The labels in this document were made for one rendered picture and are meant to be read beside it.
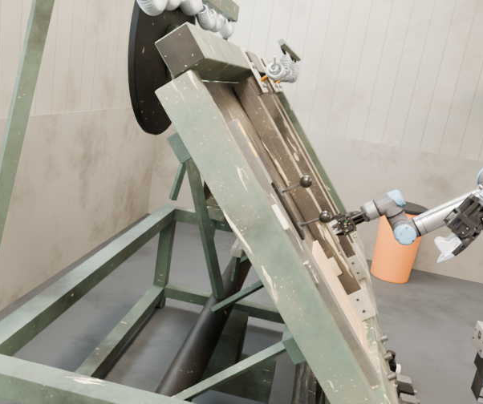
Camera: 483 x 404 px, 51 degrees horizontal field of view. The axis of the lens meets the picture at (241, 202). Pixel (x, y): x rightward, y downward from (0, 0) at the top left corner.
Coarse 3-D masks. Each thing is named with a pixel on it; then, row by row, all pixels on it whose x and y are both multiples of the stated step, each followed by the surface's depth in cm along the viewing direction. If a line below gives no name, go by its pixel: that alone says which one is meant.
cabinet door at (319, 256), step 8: (312, 248) 186; (320, 248) 191; (320, 256) 184; (320, 264) 176; (328, 264) 191; (328, 272) 185; (328, 280) 177; (336, 280) 191; (336, 288) 184; (336, 296) 177; (344, 296) 191; (344, 304) 184; (344, 312) 176; (352, 312) 191; (352, 320) 183; (360, 320) 198; (360, 328) 189; (360, 336) 182; (368, 352) 180
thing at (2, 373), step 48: (144, 240) 302; (48, 288) 211; (240, 288) 270; (0, 336) 172; (192, 336) 206; (240, 336) 252; (0, 384) 154; (48, 384) 152; (96, 384) 155; (192, 384) 178; (240, 384) 258
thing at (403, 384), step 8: (392, 352) 205; (392, 360) 203; (392, 368) 203; (400, 376) 193; (400, 384) 187; (408, 384) 189; (400, 392) 184; (408, 392) 183; (416, 392) 191; (400, 400) 179; (408, 400) 178; (416, 400) 185
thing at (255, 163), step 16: (240, 128) 149; (240, 144) 150; (256, 160) 151; (256, 176) 152; (272, 192) 152; (288, 224) 153; (304, 240) 158; (304, 256) 155; (320, 272) 157; (320, 288) 156; (336, 304) 156; (336, 320) 157; (352, 336) 158; (352, 352) 159; (368, 368) 159
